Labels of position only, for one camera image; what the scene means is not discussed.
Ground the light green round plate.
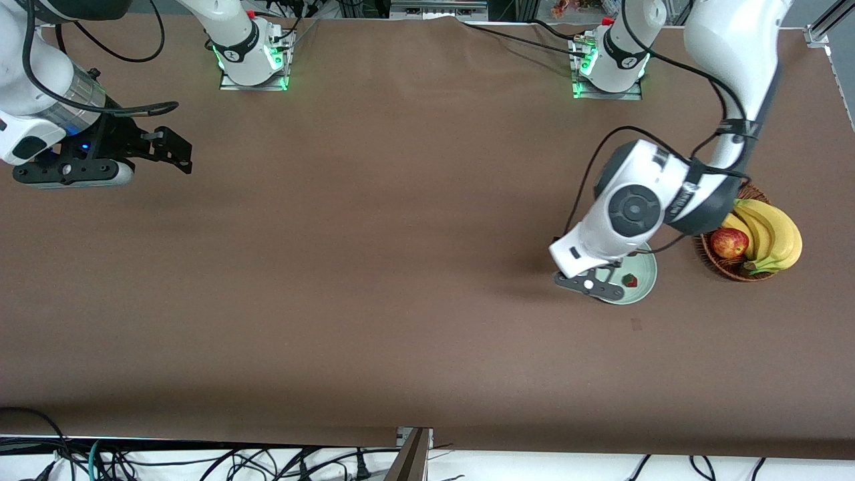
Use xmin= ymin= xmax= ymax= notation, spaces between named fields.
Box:
xmin=591 ymin=242 xmax=658 ymax=306

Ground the brown wicker basket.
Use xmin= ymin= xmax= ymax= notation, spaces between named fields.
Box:
xmin=694 ymin=182 xmax=779 ymax=283

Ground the red yellow apple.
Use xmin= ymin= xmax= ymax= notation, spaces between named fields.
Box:
xmin=709 ymin=227 xmax=750 ymax=260

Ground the yellow banana bunch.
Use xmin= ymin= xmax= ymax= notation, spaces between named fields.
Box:
xmin=720 ymin=198 xmax=804 ymax=276

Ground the brown table cover mat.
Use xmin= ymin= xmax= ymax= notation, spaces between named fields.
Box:
xmin=0 ymin=12 xmax=855 ymax=460

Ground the brown wooden beam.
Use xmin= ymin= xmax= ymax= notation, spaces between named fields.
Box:
xmin=384 ymin=428 xmax=432 ymax=481

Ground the grey metal equipment box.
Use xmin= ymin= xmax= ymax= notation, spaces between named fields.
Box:
xmin=389 ymin=0 xmax=490 ymax=21

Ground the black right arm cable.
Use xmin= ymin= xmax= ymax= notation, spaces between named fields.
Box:
xmin=23 ymin=0 xmax=180 ymax=116

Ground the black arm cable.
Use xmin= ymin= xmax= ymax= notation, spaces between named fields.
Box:
xmin=564 ymin=0 xmax=762 ymax=256
xmin=23 ymin=0 xmax=180 ymax=116

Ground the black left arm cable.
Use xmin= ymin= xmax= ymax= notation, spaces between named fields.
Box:
xmin=564 ymin=0 xmax=762 ymax=256

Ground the thick black cable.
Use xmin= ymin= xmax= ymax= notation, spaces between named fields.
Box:
xmin=0 ymin=406 xmax=75 ymax=481

